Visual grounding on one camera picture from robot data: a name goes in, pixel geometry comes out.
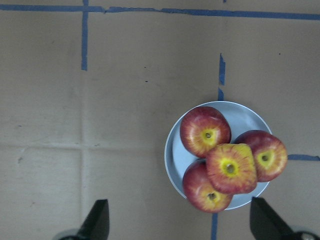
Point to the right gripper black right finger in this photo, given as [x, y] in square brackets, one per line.
[266, 224]

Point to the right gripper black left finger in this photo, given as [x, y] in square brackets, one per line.
[96, 225]

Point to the red yellow apple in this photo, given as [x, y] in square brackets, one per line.
[231, 168]

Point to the red apple on plate side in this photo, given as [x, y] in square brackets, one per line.
[269, 153]

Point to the red apple on plate front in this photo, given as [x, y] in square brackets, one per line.
[200, 192]

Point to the grey round plate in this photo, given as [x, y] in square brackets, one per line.
[177, 159]

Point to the red apple on plate back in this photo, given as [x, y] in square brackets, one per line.
[203, 128]

